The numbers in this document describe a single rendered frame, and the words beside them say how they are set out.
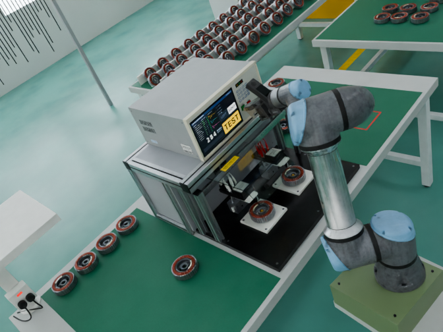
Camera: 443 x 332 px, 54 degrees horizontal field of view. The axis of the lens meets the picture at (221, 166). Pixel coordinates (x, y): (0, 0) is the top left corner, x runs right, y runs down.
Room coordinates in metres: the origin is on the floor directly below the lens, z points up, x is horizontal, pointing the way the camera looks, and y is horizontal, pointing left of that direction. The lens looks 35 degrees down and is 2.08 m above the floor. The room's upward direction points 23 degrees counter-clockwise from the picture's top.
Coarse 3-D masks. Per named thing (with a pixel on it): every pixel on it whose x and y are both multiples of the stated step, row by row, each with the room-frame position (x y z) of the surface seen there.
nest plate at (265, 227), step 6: (276, 204) 1.39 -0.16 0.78; (276, 210) 1.36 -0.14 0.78; (282, 210) 1.35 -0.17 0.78; (246, 216) 1.40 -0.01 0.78; (276, 216) 1.33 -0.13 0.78; (246, 222) 1.36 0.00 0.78; (252, 222) 1.35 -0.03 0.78; (270, 222) 1.31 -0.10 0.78; (276, 222) 1.30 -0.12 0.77; (258, 228) 1.30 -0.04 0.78; (264, 228) 1.29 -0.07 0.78; (270, 228) 1.28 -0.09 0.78
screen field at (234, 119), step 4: (236, 112) 1.56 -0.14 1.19; (232, 116) 1.55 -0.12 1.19; (236, 116) 1.56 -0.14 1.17; (228, 120) 1.53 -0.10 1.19; (232, 120) 1.55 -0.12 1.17; (236, 120) 1.56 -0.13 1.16; (240, 120) 1.57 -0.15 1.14; (224, 124) 1.52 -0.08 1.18; (228, 124) 1.53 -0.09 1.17; (232, 124) 1.54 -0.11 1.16; (224, 128) 1.51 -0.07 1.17; (228, 128) 1.53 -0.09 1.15
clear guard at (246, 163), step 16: (240, 160) 1.41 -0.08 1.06; (256, 160) 1.37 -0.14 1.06; (272, 160) 1.33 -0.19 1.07; (288, 160) 1.33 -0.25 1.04; (208, 176) 1.40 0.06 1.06; (224, 176) 1.35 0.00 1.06; (240, 176) 1.31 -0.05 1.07; (256, 176) 1.28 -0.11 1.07; (256, 192) 1.22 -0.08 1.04; (272, 192) 1.22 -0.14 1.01
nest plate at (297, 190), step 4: (308, 172) 1.51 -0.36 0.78; (308, 176) 1.49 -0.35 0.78; (312, 176) 1.47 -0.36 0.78; (308, 180) 1.46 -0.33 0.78; (280, 184) 1.51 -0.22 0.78; (284, 184) 1.49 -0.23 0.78; (300, 184) 1.45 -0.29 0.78; (304, 184) 1.44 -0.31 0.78; (308, 184) 1.44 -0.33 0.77; (280, 188) 1.48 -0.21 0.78; (284, 188) 1.47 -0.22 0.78; (288, 188) 1.46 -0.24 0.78; (292, 188) 1.45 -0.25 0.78; (296, 188) 1.44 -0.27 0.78; (300, 188) 1.43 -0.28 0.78; (304, 188) 1.43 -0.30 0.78; (292, 192) 1.43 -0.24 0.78; (296, 192) 1.41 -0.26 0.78; (300, 192) 1.41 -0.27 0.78
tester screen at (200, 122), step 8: (224, 96) 1.55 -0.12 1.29; (232, 96) 1.57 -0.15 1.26; (216, 104) 1.52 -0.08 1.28; (224, 104) 1.54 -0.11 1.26; (208, 112) 1.49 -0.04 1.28; (216, 112) 1.51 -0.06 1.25; (232, 112) 1.55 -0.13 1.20; (200, 120) 1.46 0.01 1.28; (208, 120) 1.48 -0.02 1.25; (216, 120) 1.50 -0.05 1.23; (224, 120) 1.52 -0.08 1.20; (200, 128) 1.45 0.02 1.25; (208, 128) 1.47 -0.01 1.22; (216, 128) 1.49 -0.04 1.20; (232, 128) 1.54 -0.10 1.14; (200, 136) 1.45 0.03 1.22; (216, 136) 1.48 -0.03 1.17; (224, 136) 1.51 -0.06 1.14; (200, 144) 1.44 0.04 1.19; (208, 144) 1.46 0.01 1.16
